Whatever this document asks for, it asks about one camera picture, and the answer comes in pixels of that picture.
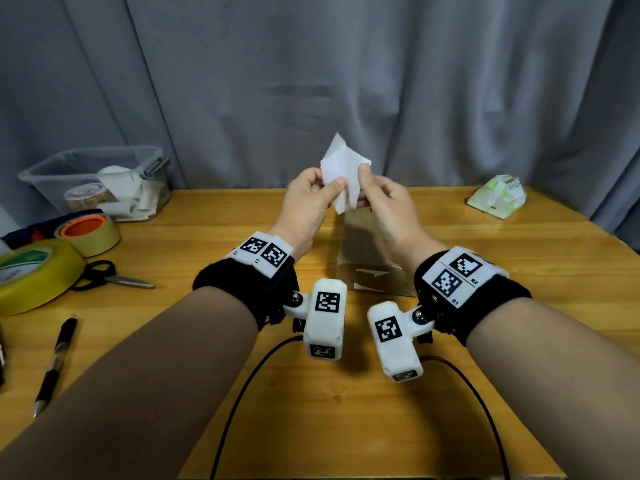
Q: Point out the white right wrist marker plate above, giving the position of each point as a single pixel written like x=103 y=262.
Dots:
x=457 y=277

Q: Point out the black pen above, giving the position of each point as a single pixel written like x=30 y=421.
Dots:
x=56 y=362

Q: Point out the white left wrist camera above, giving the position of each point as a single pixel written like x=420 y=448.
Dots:
x=325 y=324

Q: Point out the clear plastic storage box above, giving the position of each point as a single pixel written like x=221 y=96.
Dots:
x=55 y=172

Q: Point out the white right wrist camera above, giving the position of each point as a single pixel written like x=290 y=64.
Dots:
x=395 y=344

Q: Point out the white left wrist marker plate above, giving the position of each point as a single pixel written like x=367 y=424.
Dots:
x=260 y=252

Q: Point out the white paper sheet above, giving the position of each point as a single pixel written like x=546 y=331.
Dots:
x=340 y=162

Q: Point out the person's right hand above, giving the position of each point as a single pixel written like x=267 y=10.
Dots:
x=395 y=219

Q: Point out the brown tape roll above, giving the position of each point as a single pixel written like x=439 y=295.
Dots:
x=90 y=196

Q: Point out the green white tissue pack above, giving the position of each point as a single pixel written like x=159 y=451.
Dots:
x=497 y=197

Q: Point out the person's left thumb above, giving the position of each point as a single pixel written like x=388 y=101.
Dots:
x=333 y=189

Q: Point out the person's right thumb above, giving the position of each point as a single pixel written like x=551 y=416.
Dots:
x=365 y=184

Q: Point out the orange core tape roll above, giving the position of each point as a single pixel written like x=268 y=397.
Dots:
x=95 y=239

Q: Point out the person's left hand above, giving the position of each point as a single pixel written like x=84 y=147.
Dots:
x=300 y=209

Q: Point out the person's left forearm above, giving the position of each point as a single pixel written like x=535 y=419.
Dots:
x=125 y=384

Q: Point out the large yellow tape roll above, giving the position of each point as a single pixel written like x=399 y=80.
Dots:
x=45 y=279

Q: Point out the white wrist marker plate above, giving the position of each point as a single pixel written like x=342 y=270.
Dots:
x=260 y=252
x=457 y=277

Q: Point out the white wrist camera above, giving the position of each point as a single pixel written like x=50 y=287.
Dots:
x=395 y=344
x=325 y=324

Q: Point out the black object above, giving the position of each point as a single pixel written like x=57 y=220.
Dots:
x=2 y=357

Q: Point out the grey curtain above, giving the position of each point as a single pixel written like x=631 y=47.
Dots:
x=250 y=69

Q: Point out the person's right forearm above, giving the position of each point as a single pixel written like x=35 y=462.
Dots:
x=560 y=384

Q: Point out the white paper scraps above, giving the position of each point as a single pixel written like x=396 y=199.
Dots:
x=132 y=192

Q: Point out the brown cardboard box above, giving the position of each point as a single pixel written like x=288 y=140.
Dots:
x=365 y=259

